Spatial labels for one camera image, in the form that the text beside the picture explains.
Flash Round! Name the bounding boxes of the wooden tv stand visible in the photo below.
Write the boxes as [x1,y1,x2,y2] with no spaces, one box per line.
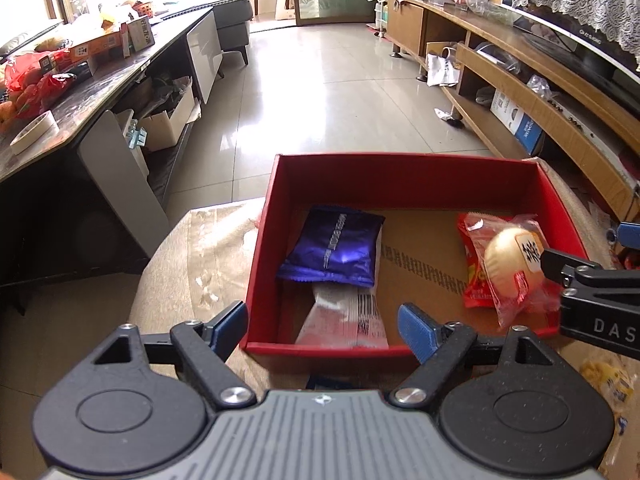
[384,0,640,222]

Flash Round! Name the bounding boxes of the blue metal hinge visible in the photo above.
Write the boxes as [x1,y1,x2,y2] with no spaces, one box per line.
[127,119,149,149]

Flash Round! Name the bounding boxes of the dark coffee table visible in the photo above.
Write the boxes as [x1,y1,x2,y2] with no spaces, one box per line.
[0,7,224,303]

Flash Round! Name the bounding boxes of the clear bag of yellow snacks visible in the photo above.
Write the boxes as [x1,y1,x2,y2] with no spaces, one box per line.
[579,354,637,412]

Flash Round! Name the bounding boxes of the grey sofa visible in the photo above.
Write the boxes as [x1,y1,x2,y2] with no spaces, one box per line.
[212,0,254,66]

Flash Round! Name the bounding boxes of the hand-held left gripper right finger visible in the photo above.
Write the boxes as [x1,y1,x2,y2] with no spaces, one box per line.
[389,302,564,408]

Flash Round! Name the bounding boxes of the open cardboard box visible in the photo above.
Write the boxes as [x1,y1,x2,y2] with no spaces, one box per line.
[137,87,199,152]

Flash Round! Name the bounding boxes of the red gummy packet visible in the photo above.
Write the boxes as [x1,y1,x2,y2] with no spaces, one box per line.
[456,212,532,310]

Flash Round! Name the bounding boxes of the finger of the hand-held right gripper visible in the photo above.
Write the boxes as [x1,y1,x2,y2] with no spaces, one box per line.
[617,223,640,252]
[540,247,604,289]

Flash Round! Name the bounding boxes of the silver green snack packet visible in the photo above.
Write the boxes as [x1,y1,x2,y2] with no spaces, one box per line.
[294,282,390,351]

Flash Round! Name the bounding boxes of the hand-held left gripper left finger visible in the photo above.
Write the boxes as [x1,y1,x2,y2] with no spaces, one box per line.
[91,300,258,410]

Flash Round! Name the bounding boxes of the red plastic bag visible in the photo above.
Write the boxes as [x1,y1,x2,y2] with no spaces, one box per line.
[4,49,77,119]

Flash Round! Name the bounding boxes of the black television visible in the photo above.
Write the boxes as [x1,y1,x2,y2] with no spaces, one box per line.
[509,0,640,127]

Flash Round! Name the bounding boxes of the orange cardboard box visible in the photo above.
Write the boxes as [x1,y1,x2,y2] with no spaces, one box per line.
[66,29,132,64]

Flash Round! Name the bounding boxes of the red cardboard box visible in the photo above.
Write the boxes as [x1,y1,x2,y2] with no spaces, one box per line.
[238,153,591,359]

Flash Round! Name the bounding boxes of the small white carton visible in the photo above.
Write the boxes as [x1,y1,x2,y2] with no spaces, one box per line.
[127,14,155,52]

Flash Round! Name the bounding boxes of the white paper bag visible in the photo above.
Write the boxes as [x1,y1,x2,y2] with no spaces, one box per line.
[425,44,461,89]

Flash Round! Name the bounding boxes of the white tape roll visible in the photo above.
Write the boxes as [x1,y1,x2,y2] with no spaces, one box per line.
[9,109,57,155]

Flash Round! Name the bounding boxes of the purple wafer packet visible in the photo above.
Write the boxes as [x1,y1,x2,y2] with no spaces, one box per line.
[276,204,386,290]

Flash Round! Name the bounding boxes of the blue white box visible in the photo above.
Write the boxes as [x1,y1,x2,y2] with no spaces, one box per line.
[489,87,546,157]

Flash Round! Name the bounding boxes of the round bun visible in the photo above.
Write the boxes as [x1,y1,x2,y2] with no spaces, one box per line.
[467,213,564,331]

